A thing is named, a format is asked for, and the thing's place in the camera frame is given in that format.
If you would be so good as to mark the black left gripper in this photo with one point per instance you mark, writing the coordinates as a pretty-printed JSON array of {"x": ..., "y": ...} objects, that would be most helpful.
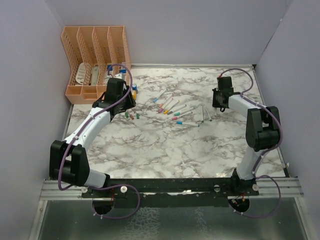
[{"x": 131, "y": 103}]

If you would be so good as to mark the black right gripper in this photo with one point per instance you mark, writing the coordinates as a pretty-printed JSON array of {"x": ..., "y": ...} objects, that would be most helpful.
[{"x": 214, "y": 103}]

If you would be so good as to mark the dark green cap marker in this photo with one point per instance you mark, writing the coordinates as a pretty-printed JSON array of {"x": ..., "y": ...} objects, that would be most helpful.
[{"x": 208, "y": 114}]

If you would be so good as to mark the green cap marker pen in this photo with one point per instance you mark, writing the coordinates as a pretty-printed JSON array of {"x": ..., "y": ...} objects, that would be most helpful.
[{"x": 202, "y": 114}]

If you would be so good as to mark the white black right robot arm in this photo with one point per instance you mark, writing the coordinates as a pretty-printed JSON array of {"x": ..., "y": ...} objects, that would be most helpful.
[{"x": 262, "y": 133}]

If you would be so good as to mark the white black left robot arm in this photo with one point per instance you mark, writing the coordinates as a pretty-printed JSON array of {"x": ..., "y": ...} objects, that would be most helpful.
[{"x": 68, "y": 160}]

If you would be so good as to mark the blue cap marker pen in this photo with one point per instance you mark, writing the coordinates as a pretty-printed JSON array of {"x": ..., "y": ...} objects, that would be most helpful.
[{"x": 159, "y": 95}]

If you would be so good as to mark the teal cap marker pen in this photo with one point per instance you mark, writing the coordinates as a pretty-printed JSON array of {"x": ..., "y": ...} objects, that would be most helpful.
[{"x": 184, "y": 111}]

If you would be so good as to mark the pink cap marker pen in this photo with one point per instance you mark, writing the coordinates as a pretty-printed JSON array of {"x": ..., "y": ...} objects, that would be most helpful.
[{"x": 182, "y": 115}]

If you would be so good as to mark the grey cap marker pen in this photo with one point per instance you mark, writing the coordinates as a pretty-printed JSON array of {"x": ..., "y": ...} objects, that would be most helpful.
[{"x": 180, "y": 107}]

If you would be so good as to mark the yellow cap marker pen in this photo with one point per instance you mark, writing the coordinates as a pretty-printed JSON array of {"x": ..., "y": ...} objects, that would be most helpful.
[{"x": 171, "y": 107}]

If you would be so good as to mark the yellow small box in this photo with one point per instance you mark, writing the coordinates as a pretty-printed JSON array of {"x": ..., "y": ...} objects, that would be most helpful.
[{"x": 134, "y": 94}]

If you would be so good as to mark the blue white box in organizer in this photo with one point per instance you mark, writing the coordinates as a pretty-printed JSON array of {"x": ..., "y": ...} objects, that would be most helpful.
[{"x": 109, "y": 69}]

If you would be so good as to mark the red white box in organizer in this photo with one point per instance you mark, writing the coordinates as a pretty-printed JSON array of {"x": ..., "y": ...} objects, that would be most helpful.
[{"x": 123, "y": 70}]

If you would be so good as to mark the white device in organizer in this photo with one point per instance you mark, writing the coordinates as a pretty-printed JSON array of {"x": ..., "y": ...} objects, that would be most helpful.
[{"x": 94, "y": 76}]

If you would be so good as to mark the white paper card in organizer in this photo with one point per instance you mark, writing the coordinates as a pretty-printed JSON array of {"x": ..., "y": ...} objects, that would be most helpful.
[{"x": 81, "y": 75}]

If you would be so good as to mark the peach plastic file organizer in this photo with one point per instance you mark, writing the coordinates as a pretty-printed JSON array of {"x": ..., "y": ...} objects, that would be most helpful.
[{"x": 92, "y": 51}]

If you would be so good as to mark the black metal base rail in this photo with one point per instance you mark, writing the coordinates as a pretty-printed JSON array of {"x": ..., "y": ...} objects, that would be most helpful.
[{"x": 154, "y": 192}]

